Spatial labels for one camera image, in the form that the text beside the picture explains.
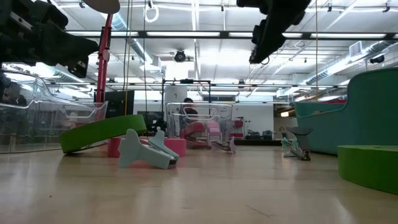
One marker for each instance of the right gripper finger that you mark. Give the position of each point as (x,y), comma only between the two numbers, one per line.
(280,32)
(261,34)

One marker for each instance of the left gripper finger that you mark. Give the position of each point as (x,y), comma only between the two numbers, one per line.
(79,67)
(62,43)

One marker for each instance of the green masking tape roll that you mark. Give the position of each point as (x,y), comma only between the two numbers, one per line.
(370,168)
(99,130)

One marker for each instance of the light blue staple remover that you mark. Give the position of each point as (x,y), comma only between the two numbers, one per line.
(140,152)

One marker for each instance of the black staple remover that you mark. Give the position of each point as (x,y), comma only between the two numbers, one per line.
(300,137)

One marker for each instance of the red stapler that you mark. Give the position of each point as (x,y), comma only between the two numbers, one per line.
(192,130)

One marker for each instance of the white staple remover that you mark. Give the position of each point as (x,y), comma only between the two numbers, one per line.
(225,147)

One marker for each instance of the pink tape roll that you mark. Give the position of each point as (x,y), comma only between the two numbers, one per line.
(177,146)

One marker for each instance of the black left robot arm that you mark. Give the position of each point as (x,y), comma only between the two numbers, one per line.
(2,84)

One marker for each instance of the red desk lamp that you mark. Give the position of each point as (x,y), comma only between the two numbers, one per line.
(103,62)

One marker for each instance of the black monitor screen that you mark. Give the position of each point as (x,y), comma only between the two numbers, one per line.
(119,104)

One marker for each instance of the white air vent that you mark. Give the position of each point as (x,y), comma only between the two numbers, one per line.
(356,48)

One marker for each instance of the clear plastic bin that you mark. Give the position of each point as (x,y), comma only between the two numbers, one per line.
(31,130)
(224,118)

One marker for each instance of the person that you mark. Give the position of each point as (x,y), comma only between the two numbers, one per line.
(188,101)

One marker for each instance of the black ceiling-mounted device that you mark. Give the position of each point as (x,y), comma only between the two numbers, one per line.
(377,59)

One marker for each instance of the teal plastic bin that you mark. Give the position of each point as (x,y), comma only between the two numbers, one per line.
(357,124)

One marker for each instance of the black overhead camera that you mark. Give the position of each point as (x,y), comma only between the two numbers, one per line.
(258,57)

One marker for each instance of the black ceiling dome camera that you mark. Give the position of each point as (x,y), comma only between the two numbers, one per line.
(179,56)

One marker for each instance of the background black frame stand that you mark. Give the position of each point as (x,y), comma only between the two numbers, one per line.
(186,81)

